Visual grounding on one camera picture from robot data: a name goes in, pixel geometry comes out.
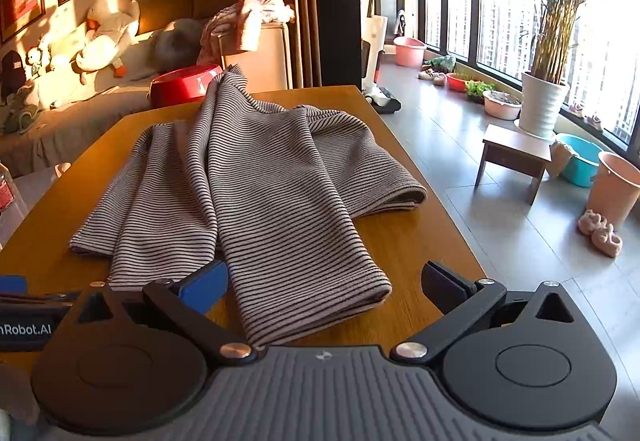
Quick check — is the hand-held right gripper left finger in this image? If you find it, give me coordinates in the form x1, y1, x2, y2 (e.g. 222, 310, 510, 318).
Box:
75, 261, 258, 367

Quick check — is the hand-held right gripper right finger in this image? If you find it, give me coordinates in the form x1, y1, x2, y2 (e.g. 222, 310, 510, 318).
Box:
392, 261, 576, 367

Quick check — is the striped grey garment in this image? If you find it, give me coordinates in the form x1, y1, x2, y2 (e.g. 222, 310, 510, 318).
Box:
69, 65, 428, 349

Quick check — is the person's left forearm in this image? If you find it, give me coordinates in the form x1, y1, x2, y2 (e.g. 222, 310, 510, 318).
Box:
0, 361, 38, 427

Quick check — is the pile of pink clothes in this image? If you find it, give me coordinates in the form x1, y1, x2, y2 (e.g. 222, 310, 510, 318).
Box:
197, 0, 296, 66

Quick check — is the clear plastic jar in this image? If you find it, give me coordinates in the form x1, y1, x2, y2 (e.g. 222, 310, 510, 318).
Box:
0, 163, 28, 247

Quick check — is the small wooden stool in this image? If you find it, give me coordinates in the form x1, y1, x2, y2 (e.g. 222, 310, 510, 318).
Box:
474, 123, 552, 206

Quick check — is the pink plush slipper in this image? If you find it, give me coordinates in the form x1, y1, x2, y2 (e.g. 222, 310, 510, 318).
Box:
591, 223, 623, 258
577, 208, 608, 237

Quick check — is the beige rag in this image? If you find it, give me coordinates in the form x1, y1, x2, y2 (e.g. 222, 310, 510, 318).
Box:
549, 141, 577, 178

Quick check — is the blue plastic basin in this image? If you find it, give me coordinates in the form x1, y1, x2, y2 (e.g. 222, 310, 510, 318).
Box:
554, 133, 606, 188

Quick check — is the white planter bowl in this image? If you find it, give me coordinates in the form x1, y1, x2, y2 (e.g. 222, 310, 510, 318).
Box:
482, 91, 522, 120

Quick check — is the terracotta plant pot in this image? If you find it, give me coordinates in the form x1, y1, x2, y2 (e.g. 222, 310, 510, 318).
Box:
586, 151, 640, 229

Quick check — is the red plastic tub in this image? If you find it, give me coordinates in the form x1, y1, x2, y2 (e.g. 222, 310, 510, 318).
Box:
149, 63, 223, 109

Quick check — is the dark bag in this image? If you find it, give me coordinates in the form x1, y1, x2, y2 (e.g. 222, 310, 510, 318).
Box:
0, 51, 27, 102

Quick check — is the small white plush toy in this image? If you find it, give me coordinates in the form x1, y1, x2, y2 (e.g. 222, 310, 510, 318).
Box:
25, 46, 51, 78

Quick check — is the pink plastic basin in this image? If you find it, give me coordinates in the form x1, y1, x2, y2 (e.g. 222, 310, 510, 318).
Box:
394, 37, 427, 68

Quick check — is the cream cabinet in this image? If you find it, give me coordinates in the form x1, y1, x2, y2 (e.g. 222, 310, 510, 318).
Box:
220, 21, 293, 90

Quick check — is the grey pillow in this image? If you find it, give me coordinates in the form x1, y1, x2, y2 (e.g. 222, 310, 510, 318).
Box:
154, 18, 207, 72

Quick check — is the white upright vacuum cleaner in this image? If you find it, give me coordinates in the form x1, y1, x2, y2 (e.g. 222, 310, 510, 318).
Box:
361, 0, 402, 114

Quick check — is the white plush goose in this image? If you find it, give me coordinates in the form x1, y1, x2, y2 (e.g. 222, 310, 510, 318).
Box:
75, 0, 141, 84

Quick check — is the tan upholstered headboard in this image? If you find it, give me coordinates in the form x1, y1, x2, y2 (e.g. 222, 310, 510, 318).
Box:
137, 0, 256, 36

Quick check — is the tall palm plant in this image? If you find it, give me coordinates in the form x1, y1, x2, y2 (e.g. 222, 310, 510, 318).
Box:
520, 0, 640, 84

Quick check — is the brown curtain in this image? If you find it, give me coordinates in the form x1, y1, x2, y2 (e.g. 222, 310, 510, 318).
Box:
292, 0, 322, 89

